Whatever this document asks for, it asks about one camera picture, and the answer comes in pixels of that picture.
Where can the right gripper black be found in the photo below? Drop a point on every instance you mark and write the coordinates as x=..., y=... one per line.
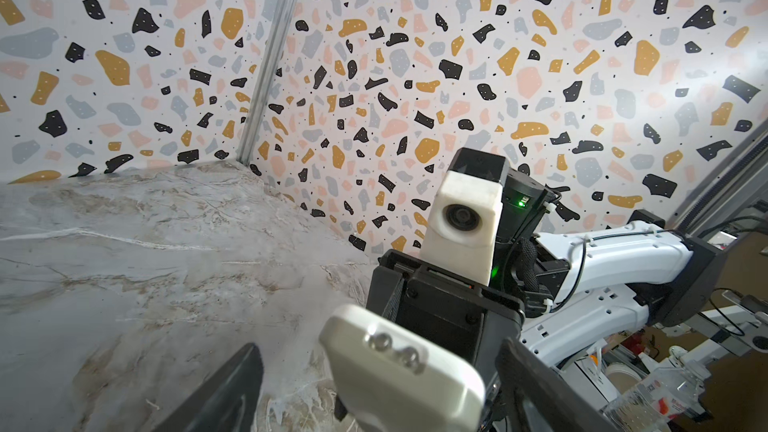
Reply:
x=457, y=314

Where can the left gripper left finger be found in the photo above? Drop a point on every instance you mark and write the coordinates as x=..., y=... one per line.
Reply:
x=226, y=401

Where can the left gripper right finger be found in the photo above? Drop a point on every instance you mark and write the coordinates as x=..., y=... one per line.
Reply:
x=524, y=377

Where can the white remote control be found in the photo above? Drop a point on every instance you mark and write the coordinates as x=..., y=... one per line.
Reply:
x=390, y=379

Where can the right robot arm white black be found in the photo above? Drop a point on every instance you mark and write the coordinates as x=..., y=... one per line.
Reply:
x=557, y=293

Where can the clear plastic container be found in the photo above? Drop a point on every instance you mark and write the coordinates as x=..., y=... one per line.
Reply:
x=663, y=395

